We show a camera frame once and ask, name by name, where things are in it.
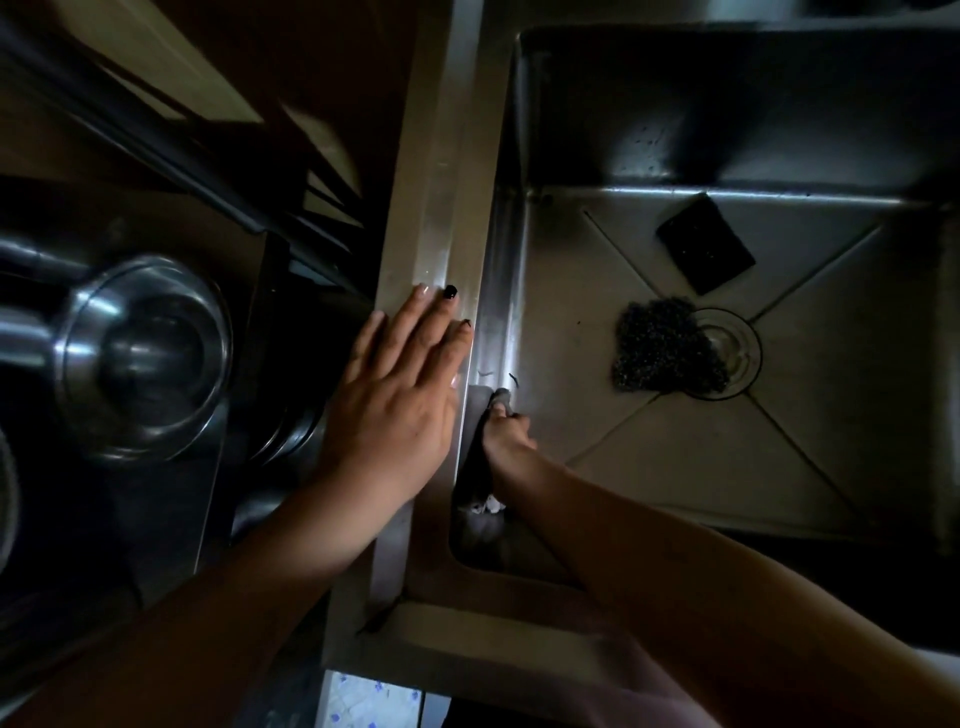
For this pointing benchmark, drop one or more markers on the person's left hand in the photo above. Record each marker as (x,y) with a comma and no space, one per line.
(390,420)

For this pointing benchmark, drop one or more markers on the person's right hand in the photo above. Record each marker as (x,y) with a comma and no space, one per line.
(506,442)

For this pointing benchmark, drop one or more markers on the stainless steel double sink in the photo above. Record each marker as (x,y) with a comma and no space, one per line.
(675,480)

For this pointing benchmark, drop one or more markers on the black steel wool scourer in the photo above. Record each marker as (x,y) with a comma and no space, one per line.
(664,349)

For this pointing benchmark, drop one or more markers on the metal sink stopper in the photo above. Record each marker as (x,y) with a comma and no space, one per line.
(739,349)

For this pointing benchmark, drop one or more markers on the black rectangular sponge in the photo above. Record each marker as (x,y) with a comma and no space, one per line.
(705,244)

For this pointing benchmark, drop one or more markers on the person's right forearm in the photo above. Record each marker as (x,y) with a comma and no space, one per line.
(720,592)

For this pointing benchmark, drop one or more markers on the small shiny metal bowl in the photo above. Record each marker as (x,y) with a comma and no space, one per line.
(146,360)

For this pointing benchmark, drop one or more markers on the stainless steel shelf rack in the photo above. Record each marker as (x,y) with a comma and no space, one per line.
(150,150)

